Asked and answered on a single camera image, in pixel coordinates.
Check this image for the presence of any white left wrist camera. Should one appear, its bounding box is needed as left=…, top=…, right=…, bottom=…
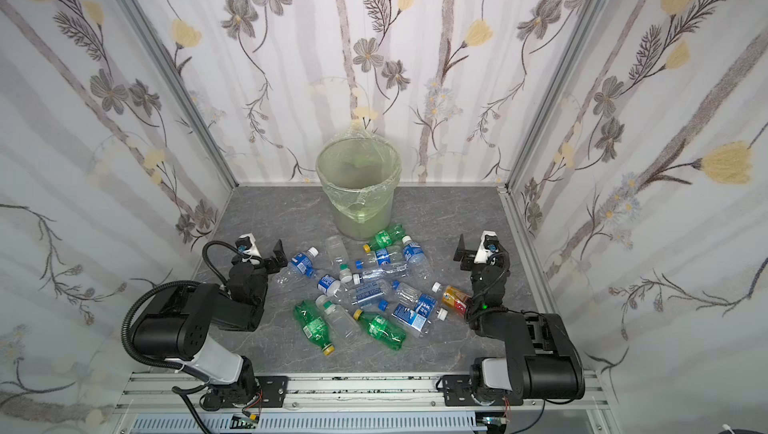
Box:
left=235, top=233, right=260, bottom=259

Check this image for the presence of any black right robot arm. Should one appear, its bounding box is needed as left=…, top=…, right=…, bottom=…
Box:
left=454, top=231, right=586, bottom=406

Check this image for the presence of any blue label bottle front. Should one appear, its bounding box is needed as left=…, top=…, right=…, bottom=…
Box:
left=391, top=303, right=434, bottom=337

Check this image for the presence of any green plastic bin liner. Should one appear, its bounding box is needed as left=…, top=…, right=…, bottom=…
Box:
left=315, top=127, right=403, bottom=232

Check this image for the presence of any white slotted cable duct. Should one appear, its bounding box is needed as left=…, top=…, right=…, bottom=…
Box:
left=128, top=411, right=490, bottom=434

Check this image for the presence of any Pocari Sweat clear bottle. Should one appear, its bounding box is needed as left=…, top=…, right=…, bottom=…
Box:
left=402, top=235, right=434, bottom=281

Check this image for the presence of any metal mesh waste bin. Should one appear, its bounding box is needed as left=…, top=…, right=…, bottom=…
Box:
left=316, top=136, right=403, bottom=241

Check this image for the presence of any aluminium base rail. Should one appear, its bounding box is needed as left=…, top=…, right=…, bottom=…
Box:
left=110, top=370, right=619, bottom=434

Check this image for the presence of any aluminium corner post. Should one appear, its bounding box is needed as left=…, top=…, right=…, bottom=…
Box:
left=115, top=0, right=239, bottom=190
left=504, top=0, right=608, bottom=191

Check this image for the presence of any Pepsi water bottle blue cap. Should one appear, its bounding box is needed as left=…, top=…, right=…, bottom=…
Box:
left=355, top=245, right=405, bottom=271

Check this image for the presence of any right aluminium corner post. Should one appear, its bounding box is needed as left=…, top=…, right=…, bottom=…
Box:
left=504, top=0, right=608, bottom=191

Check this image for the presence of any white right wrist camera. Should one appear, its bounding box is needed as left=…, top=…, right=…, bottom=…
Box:
left=474, top=231, right=499, bottom=264

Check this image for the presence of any clear bottle white cap barcode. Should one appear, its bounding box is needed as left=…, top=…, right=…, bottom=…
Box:
left=353, top=263, right=408, bottom=285

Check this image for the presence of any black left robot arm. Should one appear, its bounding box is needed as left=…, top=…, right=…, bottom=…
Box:
left=120, top=234, right=288, bottom=412

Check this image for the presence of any left aluminium corner post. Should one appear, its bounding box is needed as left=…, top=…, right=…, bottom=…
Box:
left=115, top=0, right=239, bottom=190

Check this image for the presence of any small bottle blue label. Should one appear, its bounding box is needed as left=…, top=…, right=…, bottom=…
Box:
left=317, top=275, right=352, bottom=306

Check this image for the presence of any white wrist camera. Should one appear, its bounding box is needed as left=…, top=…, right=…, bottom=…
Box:
left=235, top=233, right=260, bottom=259
left=474, top=231, right=499, bottom=264

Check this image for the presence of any orange red drink bottle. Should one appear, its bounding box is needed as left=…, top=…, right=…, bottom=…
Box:
left=432, top=282, right=471, bottom=317

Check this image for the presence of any soda water bottle blue cap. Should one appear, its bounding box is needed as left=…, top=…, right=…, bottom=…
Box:
left=345, top=280, right=393, bottom=311

